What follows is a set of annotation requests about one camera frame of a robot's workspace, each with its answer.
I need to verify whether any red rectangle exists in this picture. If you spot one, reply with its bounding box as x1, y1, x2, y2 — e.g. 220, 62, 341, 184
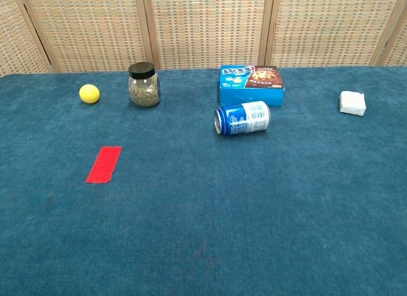
85, 145, 123, 184

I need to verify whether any blue and white can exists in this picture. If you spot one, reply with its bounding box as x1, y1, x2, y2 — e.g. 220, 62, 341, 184
214, 100, 272, 137

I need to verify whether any blue table cloth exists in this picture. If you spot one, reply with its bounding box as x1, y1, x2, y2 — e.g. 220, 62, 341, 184
0, 66, 407, 296

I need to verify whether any blue cookie box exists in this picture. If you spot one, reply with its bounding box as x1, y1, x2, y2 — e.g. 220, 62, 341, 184
218, 65, 286, 108

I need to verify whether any glass jar with black lid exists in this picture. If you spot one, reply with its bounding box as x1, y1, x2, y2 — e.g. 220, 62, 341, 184
128, 62, 161, 108

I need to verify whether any woven folding screen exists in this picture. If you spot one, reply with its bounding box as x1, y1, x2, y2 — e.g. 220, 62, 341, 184
0, 0, 407, 78

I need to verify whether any yellow ball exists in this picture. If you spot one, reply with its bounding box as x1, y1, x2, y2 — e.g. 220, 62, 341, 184
79, 83, 100, 104

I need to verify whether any white tissue pack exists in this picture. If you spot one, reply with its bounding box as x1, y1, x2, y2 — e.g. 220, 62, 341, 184
337, 90, 367, 116

